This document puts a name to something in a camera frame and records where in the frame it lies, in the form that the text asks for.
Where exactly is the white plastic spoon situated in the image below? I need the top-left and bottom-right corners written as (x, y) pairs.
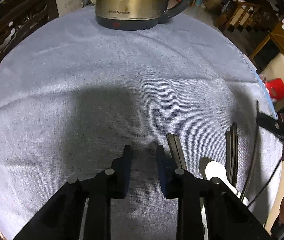
top-left (205, 161), bottom-right (249, 207)

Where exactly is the red plastic stool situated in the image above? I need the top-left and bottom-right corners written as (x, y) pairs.
top-left (264, 78), bottom-right (284, 101)

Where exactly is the grey table cloth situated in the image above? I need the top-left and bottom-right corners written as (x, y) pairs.
top-left (0, 7), bottom-right (275, 239)

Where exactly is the wooden stair railing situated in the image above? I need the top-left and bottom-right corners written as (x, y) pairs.
top-left (222, 1), bottom-right (261, 31)

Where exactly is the gold electric kettle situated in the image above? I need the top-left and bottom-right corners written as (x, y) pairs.
top-left (95, 0), bottom-right (193, 30)

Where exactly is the dark carved wooden table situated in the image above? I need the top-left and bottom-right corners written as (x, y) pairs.
top-left (0, 0), bottom-right (59, 63)

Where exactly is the black cable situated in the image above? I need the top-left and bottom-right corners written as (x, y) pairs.
top-left (239, 127), bottom-right (282, 207)

